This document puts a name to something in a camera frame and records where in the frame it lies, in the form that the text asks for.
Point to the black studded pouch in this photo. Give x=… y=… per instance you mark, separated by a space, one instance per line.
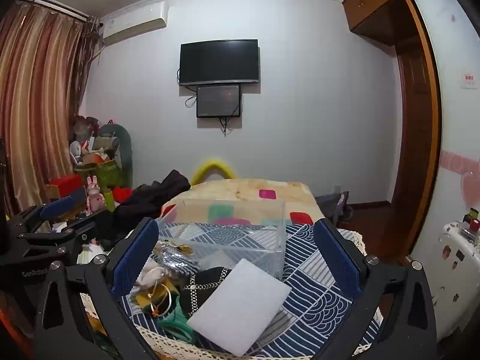
x=208 y=287

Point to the wooden door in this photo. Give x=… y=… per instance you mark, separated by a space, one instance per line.
x=412 y=127

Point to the black wall television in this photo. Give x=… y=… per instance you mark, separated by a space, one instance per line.
x=219 y=62

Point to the curtain rail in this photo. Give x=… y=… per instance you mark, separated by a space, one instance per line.
x=56 y=5

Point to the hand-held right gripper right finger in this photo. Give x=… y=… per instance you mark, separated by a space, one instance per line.
x=337 y=262

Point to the white cloth pouch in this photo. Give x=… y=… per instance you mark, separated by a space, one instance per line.
x=152 y=275

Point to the yellow felt piece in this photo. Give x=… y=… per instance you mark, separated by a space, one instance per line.
x=144 y=300

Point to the blue patterned cloth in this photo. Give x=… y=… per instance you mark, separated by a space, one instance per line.
x=315 y=307

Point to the patterned bed blanket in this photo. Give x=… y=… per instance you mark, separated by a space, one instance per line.
x=240 y=191

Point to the yellow foam tube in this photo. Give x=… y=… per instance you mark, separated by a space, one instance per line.
x=213 y=165

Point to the clear plastic box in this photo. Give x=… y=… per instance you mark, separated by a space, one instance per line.
x=240 y=240

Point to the wooden overhead cabinet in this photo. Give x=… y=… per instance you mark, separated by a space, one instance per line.
x=375 y=3

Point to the silver glitter pouch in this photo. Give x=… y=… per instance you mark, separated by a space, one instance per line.
x=176 y=258

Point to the green paper bag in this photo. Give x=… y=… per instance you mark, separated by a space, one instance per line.
x=108 y=174

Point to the white air conditioner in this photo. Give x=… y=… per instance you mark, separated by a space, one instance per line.
x=135 y=24

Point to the white sliding wardrobe door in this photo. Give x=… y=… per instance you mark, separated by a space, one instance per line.
x=457 y=138

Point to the red cloth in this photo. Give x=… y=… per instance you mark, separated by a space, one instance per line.
x=123 y=194

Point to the pink bunny toy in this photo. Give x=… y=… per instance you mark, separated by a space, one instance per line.
x=94 y=195

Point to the green bottle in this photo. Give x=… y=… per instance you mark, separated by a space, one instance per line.
x=110 y=200

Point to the white foam sheet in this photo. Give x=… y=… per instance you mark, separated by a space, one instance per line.
x=240 y=311

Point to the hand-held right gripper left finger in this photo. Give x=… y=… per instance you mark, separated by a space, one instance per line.
x=134 y=260

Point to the small black monitor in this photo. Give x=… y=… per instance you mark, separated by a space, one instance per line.
x=218 y=101

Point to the dark backpack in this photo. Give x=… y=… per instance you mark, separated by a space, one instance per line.
x=335 y=206

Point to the red box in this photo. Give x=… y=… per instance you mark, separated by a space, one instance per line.
x=65 y=185

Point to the striped brown curtain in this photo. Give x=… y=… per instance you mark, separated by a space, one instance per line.
x=37 y=101

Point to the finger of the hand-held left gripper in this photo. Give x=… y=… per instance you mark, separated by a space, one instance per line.
x=60 y=207
x=80 y=229

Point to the black clothing pile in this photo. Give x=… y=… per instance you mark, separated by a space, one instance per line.
x=150 y=198

